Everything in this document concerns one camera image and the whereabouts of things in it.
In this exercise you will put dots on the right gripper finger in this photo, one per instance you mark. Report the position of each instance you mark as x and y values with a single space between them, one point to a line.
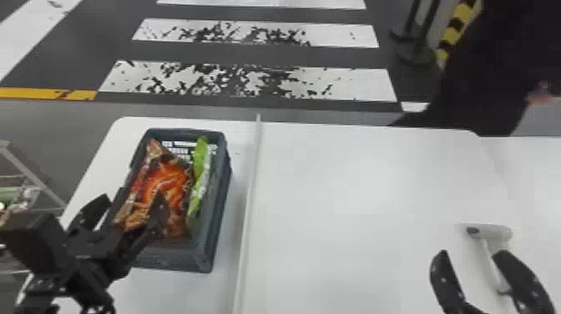
445 285
526 285

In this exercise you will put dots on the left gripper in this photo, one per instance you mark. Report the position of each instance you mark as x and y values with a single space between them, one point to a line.
94 256

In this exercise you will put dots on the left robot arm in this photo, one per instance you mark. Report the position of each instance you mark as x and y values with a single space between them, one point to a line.
65 298

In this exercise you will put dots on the red snack packet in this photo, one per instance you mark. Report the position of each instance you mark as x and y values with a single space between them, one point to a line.
160 184

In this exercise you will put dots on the hand scanner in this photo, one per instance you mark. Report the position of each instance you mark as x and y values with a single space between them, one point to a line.
488 232

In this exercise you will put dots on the green snack packet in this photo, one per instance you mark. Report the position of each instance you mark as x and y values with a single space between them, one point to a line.
200 179

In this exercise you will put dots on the blue basket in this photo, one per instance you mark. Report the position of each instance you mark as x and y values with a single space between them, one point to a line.
214 206

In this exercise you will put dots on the person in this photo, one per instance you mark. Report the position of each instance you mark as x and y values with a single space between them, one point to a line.
486 65

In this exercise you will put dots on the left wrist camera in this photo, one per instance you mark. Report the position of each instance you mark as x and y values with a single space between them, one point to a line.
33 245

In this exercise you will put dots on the yellow black striped post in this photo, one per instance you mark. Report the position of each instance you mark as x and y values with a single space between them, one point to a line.
453 30

